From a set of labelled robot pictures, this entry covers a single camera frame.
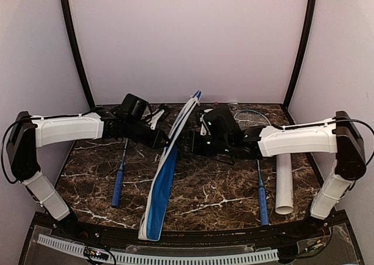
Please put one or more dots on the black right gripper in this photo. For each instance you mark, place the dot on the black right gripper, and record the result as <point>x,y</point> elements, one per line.
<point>191,144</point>

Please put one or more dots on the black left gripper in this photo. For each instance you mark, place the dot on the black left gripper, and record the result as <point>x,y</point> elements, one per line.
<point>155,142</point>

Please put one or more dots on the blue racket bag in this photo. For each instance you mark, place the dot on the blue racket bag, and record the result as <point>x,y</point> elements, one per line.
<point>158,198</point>

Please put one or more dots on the white shuttlecock tube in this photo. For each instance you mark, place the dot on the white shuttlecock tube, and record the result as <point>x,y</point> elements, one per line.
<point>284,185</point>

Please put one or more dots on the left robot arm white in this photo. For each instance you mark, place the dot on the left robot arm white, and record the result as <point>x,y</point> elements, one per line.
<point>133,119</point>

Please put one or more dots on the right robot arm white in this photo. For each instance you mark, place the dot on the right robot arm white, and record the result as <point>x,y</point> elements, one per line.
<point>248,135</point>

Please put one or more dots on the right blue badminton racket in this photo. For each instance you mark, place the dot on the right blue badminton racket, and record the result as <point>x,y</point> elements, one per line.
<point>261,189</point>

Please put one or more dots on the blue badminton racket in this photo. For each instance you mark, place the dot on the blue badminton racket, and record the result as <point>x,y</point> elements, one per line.
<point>261,189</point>
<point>119,179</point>

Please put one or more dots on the left blue badminton racket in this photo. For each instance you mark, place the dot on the left blue badminton racket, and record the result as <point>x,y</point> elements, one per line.
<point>119,179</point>

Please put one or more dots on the small circuit board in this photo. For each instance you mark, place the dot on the small circuit board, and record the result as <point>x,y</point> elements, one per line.
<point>95,254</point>

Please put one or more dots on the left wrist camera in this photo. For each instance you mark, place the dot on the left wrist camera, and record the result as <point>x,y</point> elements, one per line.
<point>162,112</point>

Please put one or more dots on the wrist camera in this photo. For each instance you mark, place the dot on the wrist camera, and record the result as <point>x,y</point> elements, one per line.
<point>204,128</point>
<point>162,112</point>

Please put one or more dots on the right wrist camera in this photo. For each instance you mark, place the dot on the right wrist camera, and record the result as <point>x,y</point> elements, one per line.
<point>204,128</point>

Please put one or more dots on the black vertical frame post left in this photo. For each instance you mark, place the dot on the black vertical frame post left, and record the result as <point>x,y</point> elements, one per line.
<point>72,38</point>

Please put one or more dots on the black vertical frame post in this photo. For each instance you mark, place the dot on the black vertical frame post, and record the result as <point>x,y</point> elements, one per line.
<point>304,38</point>
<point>72,38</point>

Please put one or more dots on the black vertical frame post right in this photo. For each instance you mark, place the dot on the black vertical frame post right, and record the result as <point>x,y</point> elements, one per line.
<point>304,38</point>

